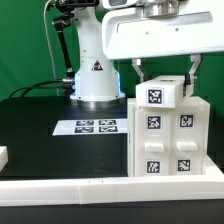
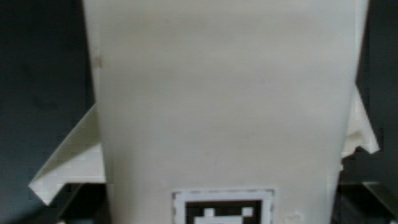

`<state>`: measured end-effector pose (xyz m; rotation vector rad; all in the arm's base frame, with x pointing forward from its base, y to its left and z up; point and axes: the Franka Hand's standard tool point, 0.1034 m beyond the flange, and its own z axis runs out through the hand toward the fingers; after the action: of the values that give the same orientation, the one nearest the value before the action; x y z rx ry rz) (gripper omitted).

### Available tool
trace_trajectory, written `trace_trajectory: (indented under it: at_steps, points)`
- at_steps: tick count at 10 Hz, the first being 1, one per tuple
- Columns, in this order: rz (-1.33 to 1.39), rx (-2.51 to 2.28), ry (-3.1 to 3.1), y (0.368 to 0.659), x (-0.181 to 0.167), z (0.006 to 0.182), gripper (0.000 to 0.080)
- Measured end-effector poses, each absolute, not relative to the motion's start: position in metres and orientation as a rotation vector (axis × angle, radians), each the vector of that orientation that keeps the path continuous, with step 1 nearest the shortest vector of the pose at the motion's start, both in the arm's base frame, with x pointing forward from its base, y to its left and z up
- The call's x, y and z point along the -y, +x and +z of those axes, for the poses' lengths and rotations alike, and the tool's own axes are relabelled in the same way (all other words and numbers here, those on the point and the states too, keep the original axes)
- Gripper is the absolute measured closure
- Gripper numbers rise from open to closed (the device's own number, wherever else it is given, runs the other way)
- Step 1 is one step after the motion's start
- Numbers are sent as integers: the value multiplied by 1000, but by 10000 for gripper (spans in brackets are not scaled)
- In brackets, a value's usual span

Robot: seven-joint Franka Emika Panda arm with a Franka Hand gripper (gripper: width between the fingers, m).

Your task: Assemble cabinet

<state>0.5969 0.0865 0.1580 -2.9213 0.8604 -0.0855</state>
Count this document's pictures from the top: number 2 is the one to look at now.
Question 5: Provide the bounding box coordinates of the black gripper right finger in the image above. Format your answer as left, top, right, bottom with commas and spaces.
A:
331, 148, 398, 224

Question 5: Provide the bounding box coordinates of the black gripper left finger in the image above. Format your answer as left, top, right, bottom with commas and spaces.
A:
34, 183, 112, 224

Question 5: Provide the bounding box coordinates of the white cabinet box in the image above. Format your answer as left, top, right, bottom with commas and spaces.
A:
29, 91, 380, 204

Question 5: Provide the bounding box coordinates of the white tagged cube block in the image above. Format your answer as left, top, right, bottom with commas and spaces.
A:
84, 0, 370, 224

